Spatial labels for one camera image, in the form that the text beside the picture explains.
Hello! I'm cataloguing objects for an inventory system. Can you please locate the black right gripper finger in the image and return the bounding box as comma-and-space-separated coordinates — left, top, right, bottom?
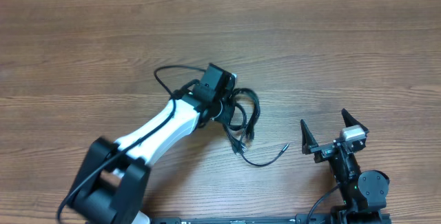
300, 119, 318, 154
341, 108, 369, 134

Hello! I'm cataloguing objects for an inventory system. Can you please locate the black thin audio cable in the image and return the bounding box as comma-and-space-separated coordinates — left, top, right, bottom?
223, 103, 290, 168

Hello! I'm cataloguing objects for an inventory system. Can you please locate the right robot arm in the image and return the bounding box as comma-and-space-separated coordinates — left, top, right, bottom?
300, 109, 391, 223

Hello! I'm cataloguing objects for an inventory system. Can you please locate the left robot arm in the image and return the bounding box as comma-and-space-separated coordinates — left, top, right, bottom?
57, 64, 237, 223

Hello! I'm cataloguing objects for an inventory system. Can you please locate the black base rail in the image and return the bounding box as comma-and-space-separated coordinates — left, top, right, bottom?
150, 212, 392, 224

